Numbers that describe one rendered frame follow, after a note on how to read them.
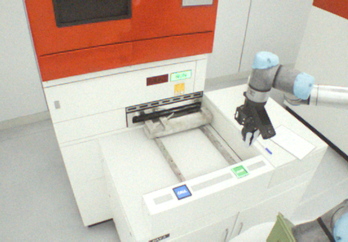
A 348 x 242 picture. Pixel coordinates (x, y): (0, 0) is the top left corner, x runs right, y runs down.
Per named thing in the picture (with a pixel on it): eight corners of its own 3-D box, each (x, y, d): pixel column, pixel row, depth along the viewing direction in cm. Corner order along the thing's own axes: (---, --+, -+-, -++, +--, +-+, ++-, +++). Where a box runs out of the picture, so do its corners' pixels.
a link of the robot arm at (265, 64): (277, 63, 77) (250, 54, 81) (268, 96, 84) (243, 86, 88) (285, 55, 82) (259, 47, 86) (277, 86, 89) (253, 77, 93)
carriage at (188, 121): (143, 130, 147) (143, 125, 145) (204, 114, 160) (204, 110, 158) (149, 139, 141) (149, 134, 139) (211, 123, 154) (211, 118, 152)
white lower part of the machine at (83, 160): (70, 165, 237) (48, 83, 187) (156, 142, 266) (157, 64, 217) (86, 233, 187) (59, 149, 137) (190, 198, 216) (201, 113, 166)
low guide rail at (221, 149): (191, 118, 162) (192, 114, 160) (195, 117, 162) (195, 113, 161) (241, 179, 126) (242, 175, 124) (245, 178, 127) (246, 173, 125)
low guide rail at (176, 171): (147, 129, 152) (147, 125, 150) (151, 128, 153) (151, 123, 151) (189, 198, 117) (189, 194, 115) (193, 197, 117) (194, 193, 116)
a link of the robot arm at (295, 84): (315, 83, 85) (283, 72, 89) (316, 72, 75) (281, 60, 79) (306, 106, 85) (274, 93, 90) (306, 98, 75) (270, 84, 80)
